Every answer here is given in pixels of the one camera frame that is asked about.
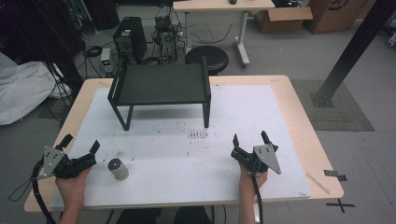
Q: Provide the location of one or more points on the white table mat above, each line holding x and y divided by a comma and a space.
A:
193, 174

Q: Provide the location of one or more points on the black metal shelf rack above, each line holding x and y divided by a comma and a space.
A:
162, 84

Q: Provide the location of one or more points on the person's left hand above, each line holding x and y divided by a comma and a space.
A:
72, 186

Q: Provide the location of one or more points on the black metal post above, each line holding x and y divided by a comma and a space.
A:
355, 49

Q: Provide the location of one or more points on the black tape cross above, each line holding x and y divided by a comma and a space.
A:
341, 205

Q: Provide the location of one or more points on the thin wooden stick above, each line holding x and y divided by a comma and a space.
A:
317, 183

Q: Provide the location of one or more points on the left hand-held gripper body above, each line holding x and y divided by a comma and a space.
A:
67, 166

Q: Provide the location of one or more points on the light wooden table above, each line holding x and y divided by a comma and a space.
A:
300, 105

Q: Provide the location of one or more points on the small device with green display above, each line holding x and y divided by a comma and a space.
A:
106, 59

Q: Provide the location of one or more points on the black curtain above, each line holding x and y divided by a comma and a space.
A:
37, 31

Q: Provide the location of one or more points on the black tape piece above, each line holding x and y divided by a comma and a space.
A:
333, 173

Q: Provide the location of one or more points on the large printed cardboard box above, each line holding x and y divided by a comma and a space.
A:
336, 15

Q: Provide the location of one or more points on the black tripod stand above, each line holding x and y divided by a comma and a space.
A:
59, 84

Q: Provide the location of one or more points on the open-frame computer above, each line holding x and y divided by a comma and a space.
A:
165, 37

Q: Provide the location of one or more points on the wooden desk with white legs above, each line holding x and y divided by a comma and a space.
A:
222, 5

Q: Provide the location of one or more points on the open cardboard box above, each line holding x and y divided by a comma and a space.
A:
281, 20

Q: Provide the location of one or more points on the person's right hand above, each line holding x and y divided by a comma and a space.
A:
248, 185

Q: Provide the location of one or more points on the silver metal can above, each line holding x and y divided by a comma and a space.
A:
118, 169

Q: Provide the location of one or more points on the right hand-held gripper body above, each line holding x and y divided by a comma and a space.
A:
257, 158

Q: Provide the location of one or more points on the black round stool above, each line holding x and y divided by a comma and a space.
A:
214, 57

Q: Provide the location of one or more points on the dark floor mat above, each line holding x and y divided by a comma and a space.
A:
345, 115

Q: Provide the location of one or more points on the white cloth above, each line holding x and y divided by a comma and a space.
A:
25, 90

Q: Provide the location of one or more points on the black computer tower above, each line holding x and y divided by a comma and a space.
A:
130, 39

